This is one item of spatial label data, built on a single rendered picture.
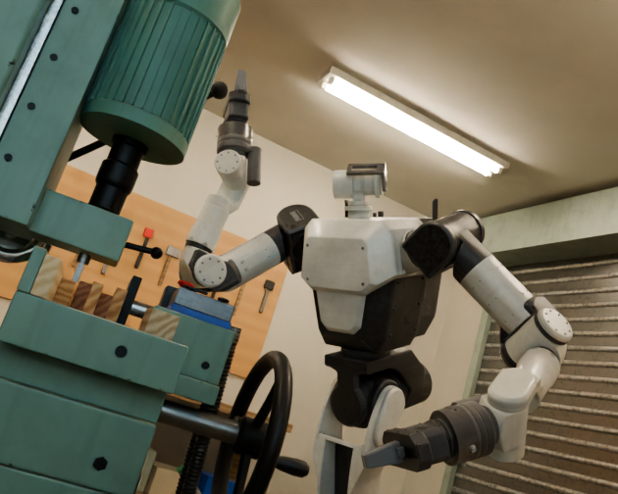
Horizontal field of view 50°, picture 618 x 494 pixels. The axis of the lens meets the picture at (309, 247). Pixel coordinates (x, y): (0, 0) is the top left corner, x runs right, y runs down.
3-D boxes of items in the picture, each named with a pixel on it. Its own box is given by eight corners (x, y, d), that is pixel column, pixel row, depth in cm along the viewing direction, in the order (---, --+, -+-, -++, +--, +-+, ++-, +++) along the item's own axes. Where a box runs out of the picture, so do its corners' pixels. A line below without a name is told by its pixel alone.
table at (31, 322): (246, 418, 83) (261, 370, 84) (-6, 339, 75) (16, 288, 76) (179, 393, 139) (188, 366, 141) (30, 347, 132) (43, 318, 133)
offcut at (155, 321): (170, 347, 95) (180, 317, 97) (141, 337, 94) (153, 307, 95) (162, 346, 99) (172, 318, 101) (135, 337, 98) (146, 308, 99)
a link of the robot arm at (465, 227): (479, 274, 147) (436, 231, 152) (504, 248, 142) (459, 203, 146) (453, 288, 139) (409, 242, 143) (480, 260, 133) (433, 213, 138)
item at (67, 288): (65, 311, 88) (77, 282, 89) (50, 306, 87) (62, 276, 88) (71, 328, 140) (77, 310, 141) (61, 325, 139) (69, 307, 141)
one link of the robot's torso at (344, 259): (359, 328, 184) (358, 199, 182) (469, 346, 161) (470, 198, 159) (282, 346, 163) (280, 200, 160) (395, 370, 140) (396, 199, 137)
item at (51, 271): (46, 299, 78) (63, 259, 79) (28, 293, 77) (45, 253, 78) (60, 323, 134) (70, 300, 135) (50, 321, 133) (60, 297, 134)
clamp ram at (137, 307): (159, 344, 106) (178, 290, 108) (113, 328, 104) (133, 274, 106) (153, 345, 114) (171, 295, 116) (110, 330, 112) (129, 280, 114)
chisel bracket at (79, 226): (115, 271, 102) (134, 220, 104) (21, 238, 98) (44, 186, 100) (112, 276, 108) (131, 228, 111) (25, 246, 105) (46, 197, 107)
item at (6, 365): (156, 423, 84) (167, 392, 85) (-15, 372, 79) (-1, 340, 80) (132, 403, 122) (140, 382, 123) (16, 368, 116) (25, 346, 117)
